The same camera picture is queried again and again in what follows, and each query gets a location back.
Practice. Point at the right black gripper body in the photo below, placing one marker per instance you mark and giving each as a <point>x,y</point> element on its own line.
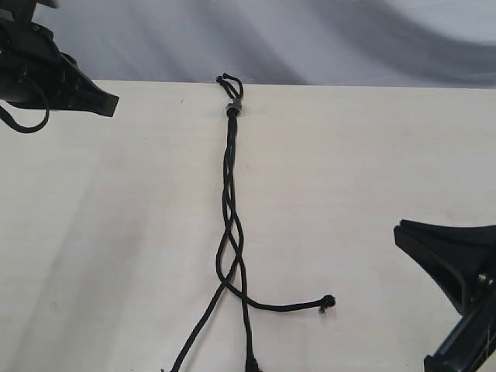
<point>484,323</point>

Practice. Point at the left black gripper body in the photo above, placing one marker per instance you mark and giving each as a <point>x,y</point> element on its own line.
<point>35,73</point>

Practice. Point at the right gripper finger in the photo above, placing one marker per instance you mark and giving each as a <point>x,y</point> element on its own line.
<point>456,352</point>
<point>461,260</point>

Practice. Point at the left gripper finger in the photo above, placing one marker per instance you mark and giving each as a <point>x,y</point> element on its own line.
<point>79,93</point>

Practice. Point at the grey backdrop cloth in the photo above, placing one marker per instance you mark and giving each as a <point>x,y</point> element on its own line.
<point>384,43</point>

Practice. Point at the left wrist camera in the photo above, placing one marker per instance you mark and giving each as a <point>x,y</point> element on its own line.
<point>23,10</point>

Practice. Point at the grey cable clamp band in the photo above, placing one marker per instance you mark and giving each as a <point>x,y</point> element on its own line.
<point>234,108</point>

